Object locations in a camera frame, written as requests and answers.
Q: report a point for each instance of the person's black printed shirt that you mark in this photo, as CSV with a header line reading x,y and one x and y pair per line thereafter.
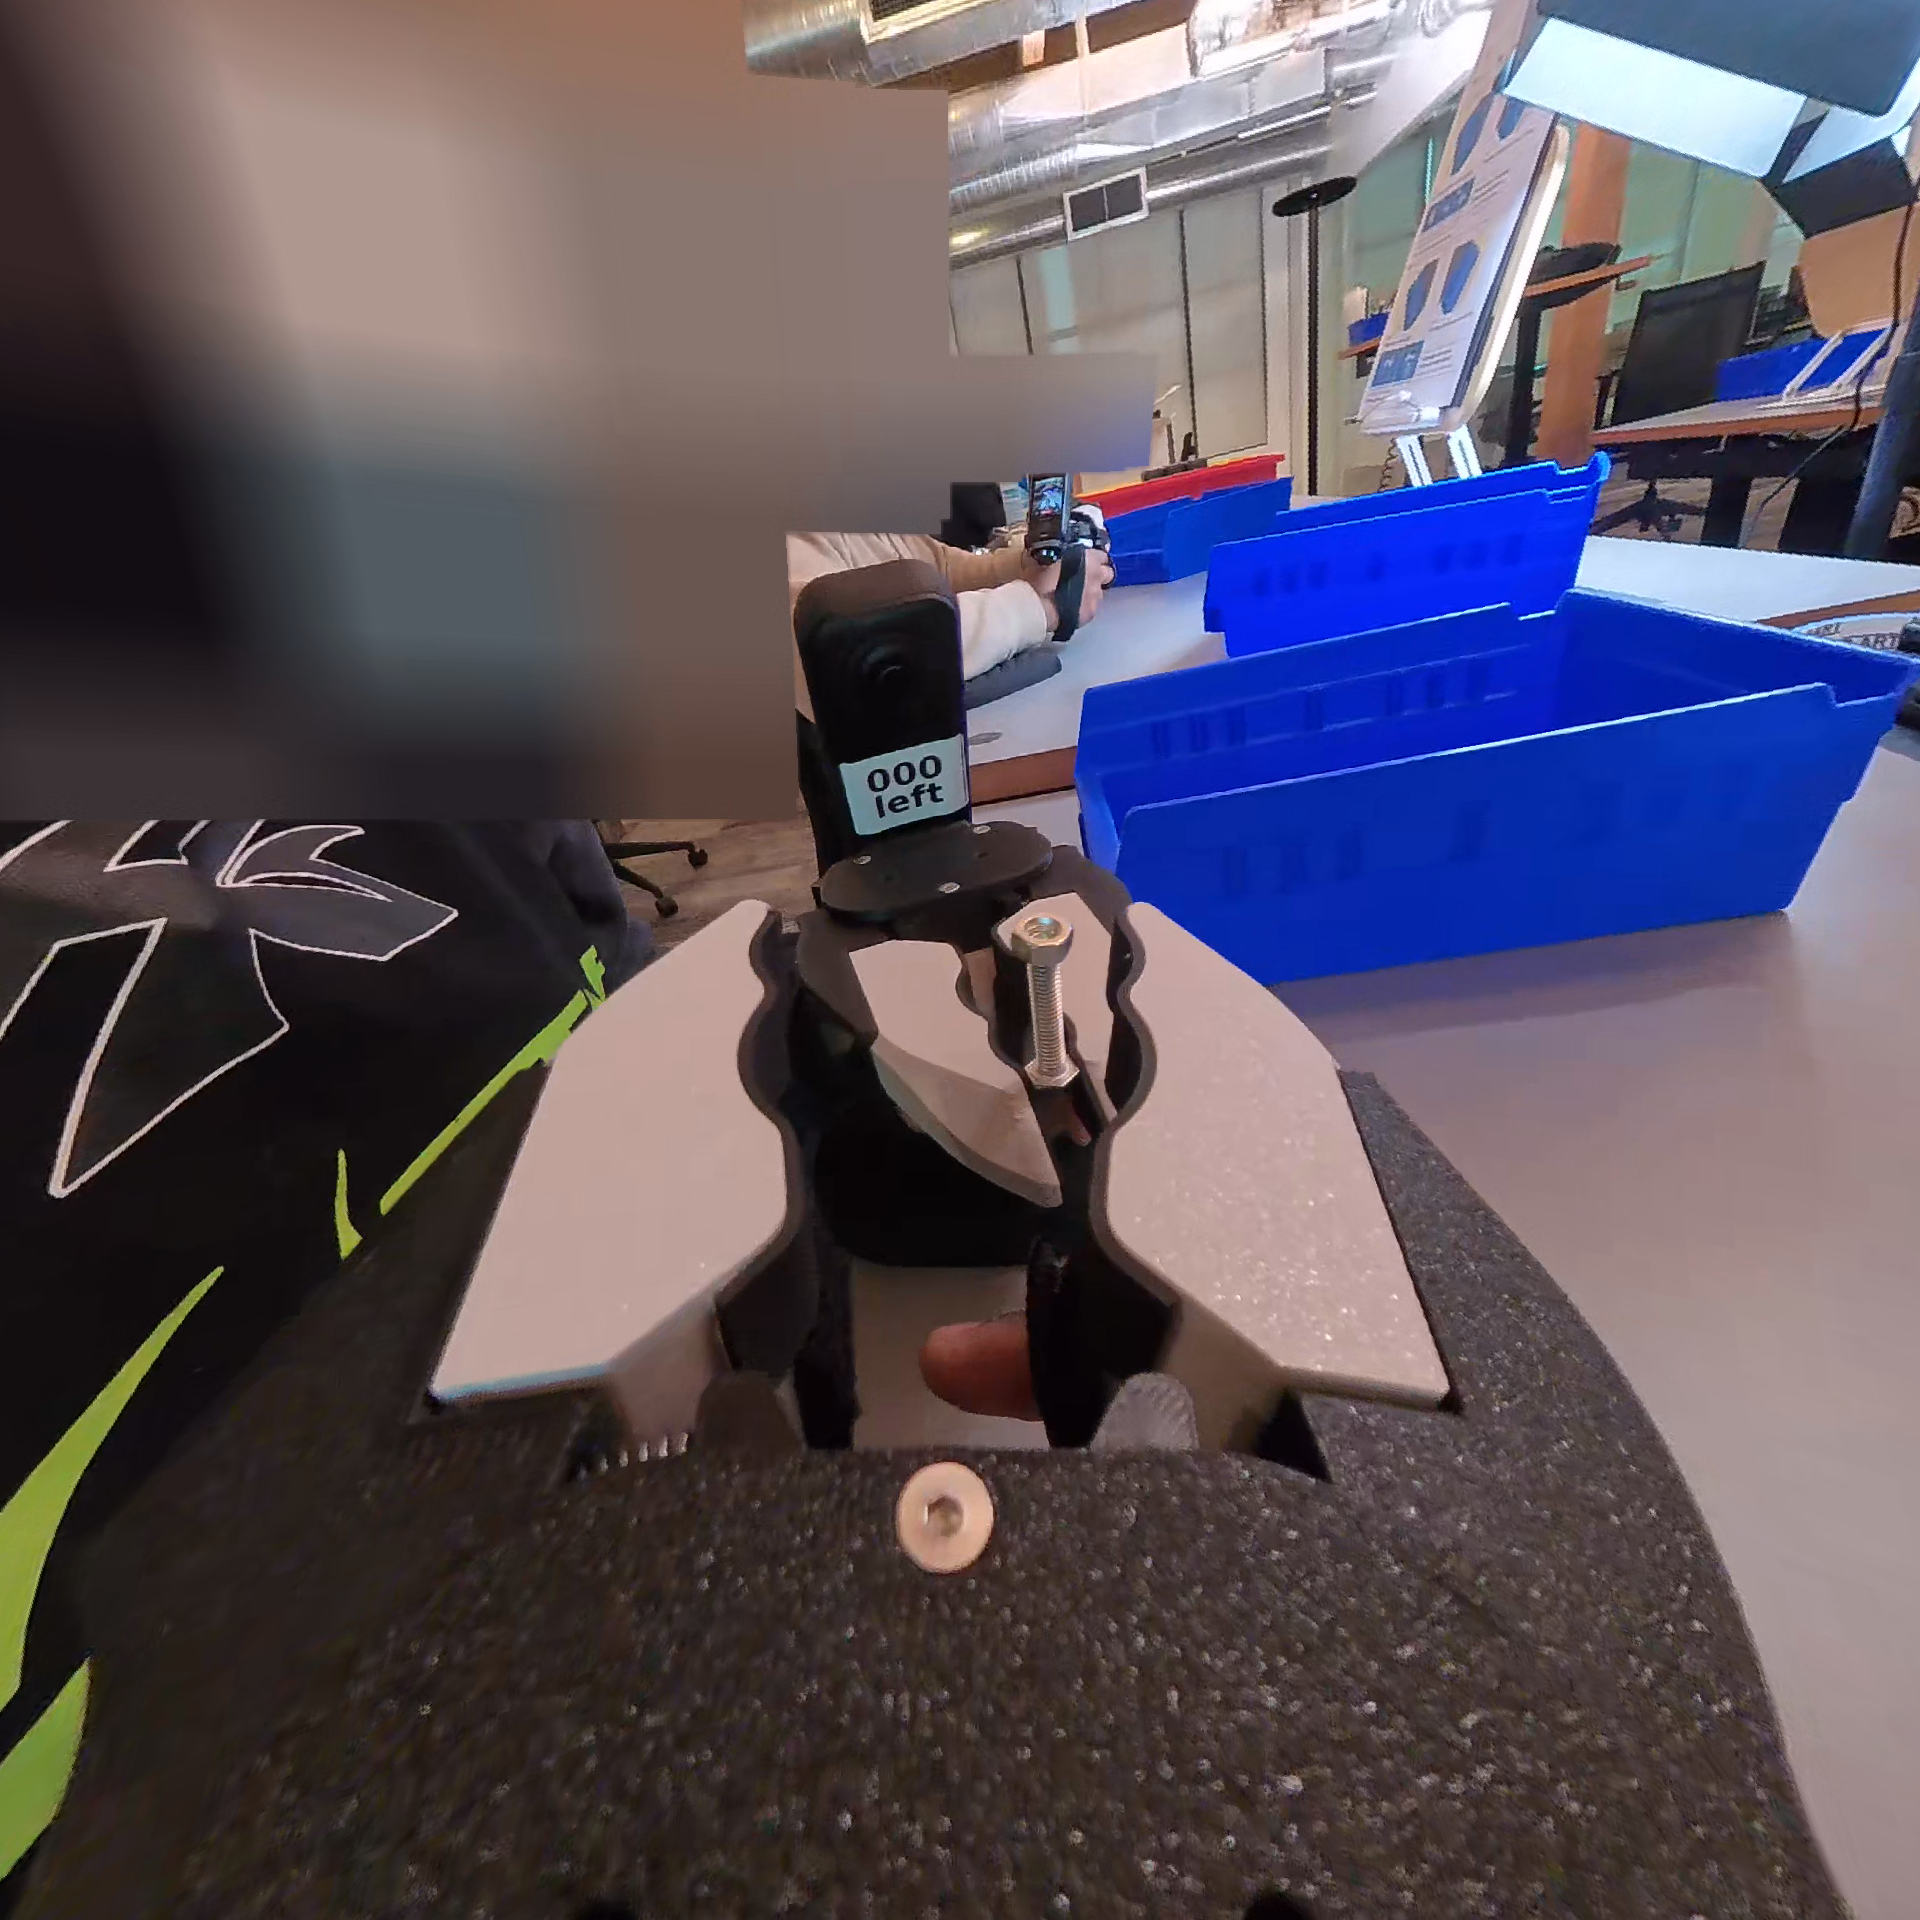
x,y
213,1203

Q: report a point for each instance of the red plastic bin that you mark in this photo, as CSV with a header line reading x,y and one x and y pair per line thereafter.
x,y
1188,482

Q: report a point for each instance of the wooden office desk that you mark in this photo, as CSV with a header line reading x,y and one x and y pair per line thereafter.
x,y
1772,427

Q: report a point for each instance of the printed poster banner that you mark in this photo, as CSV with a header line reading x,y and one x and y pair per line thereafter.
x,y
1462,254

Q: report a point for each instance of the row of blue bins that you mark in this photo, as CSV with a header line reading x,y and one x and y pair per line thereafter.
x,y
1803,361

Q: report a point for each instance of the large blue plastic bin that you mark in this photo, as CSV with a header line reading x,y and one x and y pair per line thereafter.
x,y
1503,796

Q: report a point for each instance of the long thin silver bolt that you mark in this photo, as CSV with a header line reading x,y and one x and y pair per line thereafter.
x,y
1043,1028

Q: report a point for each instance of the black office chair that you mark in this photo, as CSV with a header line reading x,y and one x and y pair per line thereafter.
x,y
1682,346

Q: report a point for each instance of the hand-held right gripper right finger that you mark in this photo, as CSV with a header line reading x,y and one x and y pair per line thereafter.
x,y
1246,1203

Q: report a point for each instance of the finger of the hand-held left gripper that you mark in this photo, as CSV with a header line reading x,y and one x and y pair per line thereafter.
x,y
945,1052
1095,1089

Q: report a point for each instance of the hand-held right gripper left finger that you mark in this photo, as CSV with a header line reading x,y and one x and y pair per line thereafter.
x,y
631,1203

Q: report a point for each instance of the silver hex nut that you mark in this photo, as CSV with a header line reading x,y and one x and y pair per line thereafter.
x,y
1038,939

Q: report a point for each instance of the black floor lamp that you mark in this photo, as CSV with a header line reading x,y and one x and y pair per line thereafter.
x,y
1315,332

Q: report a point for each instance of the studio light on stand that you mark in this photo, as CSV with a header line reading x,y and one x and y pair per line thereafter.
x,y
1711,76

